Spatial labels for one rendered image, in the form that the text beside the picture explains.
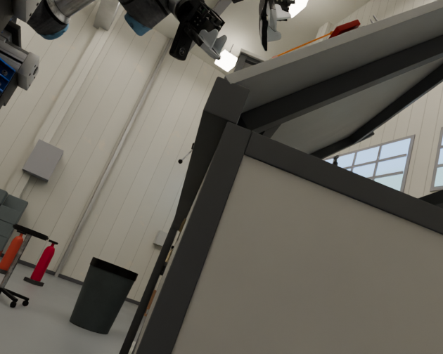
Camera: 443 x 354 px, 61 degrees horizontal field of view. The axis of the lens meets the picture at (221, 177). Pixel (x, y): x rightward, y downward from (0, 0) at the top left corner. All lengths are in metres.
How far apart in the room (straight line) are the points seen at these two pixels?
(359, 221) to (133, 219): 9.28
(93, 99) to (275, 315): 9.77
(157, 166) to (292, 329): 9.64
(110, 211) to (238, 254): 9.18
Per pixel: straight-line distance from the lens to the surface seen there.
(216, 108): 0.57
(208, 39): 1.01
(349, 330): 0.57
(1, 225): 8.49
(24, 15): 1.11
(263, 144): 0.56
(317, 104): 0.80
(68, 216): 9.53
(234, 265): 0.52
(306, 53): 0.66
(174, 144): 10.37
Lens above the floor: 0.55
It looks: 19 degrees up
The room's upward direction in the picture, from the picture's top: 21 degrees clockwise
